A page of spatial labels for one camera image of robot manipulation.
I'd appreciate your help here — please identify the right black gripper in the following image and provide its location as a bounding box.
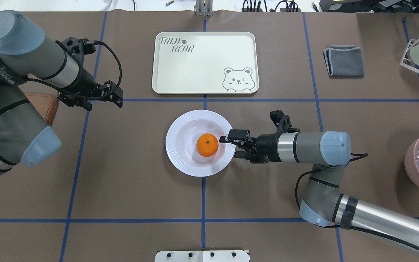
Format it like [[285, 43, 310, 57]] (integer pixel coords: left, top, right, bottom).
[[219, 130, 280, 164]]

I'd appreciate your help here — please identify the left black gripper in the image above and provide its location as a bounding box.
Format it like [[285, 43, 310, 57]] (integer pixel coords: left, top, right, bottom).
[[57, 81, 124, 111]]

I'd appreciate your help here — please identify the orange mandarin fruit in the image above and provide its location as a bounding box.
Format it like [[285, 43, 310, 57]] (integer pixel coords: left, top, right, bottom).
[[196, 133, 219, 157]]

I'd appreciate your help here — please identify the white round plate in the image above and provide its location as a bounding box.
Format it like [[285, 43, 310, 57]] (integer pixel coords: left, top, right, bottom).
[[165, 110, 235, 177]]

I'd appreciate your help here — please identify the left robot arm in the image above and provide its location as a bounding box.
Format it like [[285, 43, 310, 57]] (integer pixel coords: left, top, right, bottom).
[[0, 10, 124, 176]]

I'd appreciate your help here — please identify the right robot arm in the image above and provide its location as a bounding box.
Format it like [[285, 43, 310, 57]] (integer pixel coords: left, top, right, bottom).
[[219, 128, 419, 255]]

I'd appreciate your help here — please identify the brown wooden tray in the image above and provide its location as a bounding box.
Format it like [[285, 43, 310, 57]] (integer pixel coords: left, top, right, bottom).
[[24, 93, 59, 126]]

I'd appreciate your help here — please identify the cream bear tray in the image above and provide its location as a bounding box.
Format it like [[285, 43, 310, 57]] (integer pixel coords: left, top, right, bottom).
[[151, 32, 260, 94]]

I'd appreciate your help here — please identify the grey folded cloth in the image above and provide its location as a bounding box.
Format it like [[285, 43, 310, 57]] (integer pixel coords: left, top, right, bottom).
[[323, 45, 364, 78]]

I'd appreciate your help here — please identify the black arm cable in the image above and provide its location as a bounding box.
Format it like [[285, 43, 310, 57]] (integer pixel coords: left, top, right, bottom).
[[24, 40, 123, 99]]

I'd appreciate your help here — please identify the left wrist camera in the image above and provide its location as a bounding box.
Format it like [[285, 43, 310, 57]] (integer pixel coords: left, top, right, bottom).
[[55, 37, 96, 64]]

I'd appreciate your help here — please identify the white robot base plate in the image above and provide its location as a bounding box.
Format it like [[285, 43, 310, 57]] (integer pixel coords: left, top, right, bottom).
[[154, 250, 251, 262]]

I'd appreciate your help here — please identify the metal bracket at table edge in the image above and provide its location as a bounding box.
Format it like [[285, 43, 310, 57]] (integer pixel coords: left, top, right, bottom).
[[193, 0, 214, 18]]

